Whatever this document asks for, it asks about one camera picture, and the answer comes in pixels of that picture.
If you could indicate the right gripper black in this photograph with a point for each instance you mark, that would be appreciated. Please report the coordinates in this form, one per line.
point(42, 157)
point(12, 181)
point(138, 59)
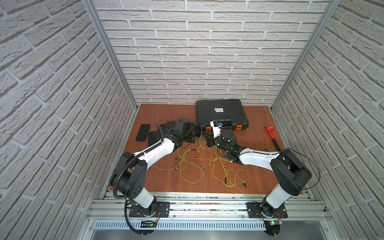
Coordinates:
point(210, 136)

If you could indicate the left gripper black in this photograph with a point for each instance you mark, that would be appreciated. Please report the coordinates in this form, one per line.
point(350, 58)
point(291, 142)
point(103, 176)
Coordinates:
point(195, 130)

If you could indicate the black smartphone blue edge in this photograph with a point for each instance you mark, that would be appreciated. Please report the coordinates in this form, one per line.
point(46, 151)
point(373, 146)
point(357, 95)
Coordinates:
point(198, 131)

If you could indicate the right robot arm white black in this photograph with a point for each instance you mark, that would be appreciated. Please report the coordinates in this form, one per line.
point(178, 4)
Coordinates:
point(291, 173)

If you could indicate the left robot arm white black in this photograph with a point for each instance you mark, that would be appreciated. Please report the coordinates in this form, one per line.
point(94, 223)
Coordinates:
point(129, 176)

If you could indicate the black plastic tool case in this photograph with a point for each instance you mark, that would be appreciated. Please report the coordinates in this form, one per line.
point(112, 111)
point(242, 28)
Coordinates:
point(230, 112)

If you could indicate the red pipe wrench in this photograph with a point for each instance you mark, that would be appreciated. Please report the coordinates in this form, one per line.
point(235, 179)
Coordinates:
point(270, 130)

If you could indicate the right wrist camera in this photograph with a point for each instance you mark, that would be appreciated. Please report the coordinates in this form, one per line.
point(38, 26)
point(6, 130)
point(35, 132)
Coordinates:
point(217, 127)

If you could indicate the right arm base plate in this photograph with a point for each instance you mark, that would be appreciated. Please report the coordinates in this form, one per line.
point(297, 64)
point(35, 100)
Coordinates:
point(263, 210)

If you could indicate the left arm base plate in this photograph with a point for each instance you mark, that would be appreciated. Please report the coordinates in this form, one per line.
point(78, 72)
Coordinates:
point(160, 209)

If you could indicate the aluminium rail frame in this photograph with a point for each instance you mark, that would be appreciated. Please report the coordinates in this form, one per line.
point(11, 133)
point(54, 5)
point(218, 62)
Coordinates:
point(209, 206)

